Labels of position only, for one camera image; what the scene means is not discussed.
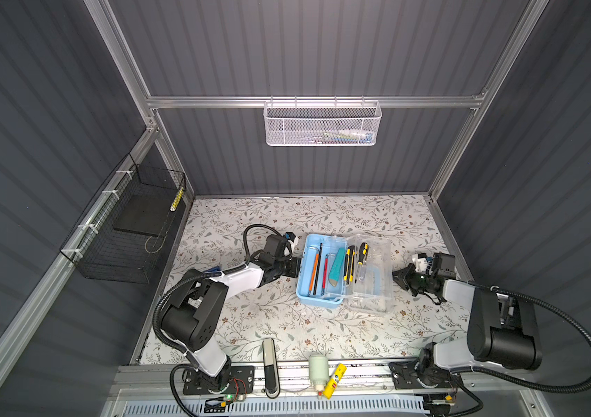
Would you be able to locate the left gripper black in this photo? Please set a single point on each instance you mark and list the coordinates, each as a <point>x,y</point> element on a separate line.
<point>295,262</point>

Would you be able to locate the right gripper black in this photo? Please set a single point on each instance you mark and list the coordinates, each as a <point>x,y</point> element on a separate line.
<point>405,279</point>

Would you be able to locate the orange handled hex key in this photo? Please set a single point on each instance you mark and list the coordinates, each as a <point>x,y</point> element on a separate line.
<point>312,284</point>

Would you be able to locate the teal handled tool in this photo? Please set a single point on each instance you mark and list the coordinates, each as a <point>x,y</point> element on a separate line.
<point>335,272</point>

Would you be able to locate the light blue plastic tool box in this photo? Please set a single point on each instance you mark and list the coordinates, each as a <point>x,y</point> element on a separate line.
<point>374,295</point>

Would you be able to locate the red handled hex key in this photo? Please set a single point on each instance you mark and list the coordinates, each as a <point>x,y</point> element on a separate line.
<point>327,285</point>

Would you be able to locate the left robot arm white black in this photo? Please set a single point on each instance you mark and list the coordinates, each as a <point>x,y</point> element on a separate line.
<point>186,316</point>

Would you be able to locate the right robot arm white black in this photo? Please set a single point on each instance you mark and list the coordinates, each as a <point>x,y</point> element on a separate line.
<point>502,333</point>

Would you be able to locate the white plastic bottle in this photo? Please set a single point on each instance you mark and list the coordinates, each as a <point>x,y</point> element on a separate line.
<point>318,372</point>

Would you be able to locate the yellow tube in black basket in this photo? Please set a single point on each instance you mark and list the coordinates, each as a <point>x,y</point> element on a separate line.
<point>177,199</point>

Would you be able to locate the yellow glue tube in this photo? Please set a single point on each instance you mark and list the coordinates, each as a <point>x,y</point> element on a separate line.
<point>334,381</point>

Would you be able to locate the black silver flat device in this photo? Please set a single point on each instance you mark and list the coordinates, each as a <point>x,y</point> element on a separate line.
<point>272,386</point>

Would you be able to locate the black pad in basket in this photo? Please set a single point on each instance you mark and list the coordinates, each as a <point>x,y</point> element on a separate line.
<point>144,215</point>

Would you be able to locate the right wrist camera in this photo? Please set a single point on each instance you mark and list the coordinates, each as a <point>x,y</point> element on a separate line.
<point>423,263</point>

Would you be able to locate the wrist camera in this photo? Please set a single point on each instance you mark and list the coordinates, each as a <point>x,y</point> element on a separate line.
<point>291,237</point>
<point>423,263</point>

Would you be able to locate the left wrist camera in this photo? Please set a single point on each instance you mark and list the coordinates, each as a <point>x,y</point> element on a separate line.
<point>291,237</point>

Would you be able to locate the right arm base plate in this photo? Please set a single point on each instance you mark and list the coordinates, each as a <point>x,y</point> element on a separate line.
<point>413,375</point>

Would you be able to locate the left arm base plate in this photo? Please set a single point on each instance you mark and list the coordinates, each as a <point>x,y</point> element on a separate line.
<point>232,380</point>

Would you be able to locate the white perforated cable tray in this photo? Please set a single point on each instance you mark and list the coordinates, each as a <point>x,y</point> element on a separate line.
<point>310,406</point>

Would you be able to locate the white wire mesh basket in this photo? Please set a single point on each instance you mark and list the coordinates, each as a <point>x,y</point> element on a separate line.
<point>321,123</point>

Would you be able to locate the black wire mesh basket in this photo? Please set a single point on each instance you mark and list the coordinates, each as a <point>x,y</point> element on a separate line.
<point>101,253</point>

